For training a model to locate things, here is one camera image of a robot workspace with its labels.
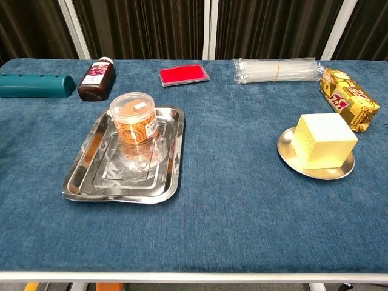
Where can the clear jar of rubber bands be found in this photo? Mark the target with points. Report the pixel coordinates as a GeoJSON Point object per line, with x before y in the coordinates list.
{"type": "Point", "coordinates": [133, 118]}

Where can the yellow cube block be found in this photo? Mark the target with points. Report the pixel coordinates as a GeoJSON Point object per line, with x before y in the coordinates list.
{"type": "Point", "coordinates": [324, 142]}

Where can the red ink pad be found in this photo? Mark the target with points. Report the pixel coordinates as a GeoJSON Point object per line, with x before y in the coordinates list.
{"type": "Point", "coordinates": [183, 74]}

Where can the blue tablecloth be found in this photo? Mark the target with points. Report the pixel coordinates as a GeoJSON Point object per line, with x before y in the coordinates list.
{"type": "Point", "coordinates": [224, 212]}

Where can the round steel plate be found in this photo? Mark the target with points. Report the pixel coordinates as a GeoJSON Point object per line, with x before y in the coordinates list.
{"type": "Point", "coordinates": [285, 145]}

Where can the rectangular steel tray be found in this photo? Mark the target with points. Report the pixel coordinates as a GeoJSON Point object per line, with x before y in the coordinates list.
{"type": "Point", "coordinates": [91, 169]}

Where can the bundle of clear straws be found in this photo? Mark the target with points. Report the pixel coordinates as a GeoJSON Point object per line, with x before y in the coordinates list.
{"type": "Point", "coordinates": [272, 71]}

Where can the dark juice bottle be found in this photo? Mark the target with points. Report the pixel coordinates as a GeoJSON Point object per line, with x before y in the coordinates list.
{"type": "Point", "coordinates": [95, 82]}

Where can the dark brown curtain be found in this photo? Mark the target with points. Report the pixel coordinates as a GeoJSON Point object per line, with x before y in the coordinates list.
{"type": "Point", "coordinates": [142, 27]}
{"type": "Point", "coordinates": [369, 27]}
{"type": "Point", "coordinates": [30, 27]}
{"type": "Point", "coordinates": [272, 27]}

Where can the gold snack package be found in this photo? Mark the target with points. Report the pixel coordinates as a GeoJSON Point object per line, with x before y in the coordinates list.
{"type": "Point", "coordinates": [348, 95]}

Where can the teal cylindrical holder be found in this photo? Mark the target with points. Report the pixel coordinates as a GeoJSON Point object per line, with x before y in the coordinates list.
{"type": "Point", "coordinates": [33, 86]}

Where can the white frame post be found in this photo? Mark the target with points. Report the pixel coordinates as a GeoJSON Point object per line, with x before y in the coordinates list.
{"type": "Point", "coordinates": [74, 30]}
{"type": "Point", "coordinates": [339, 30]}
{"type": "Point", "coordinates": [210, 30]}

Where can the white table frame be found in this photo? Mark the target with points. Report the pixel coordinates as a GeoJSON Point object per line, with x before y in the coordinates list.
{"type": "Point", "coordinates": [194, 276]}

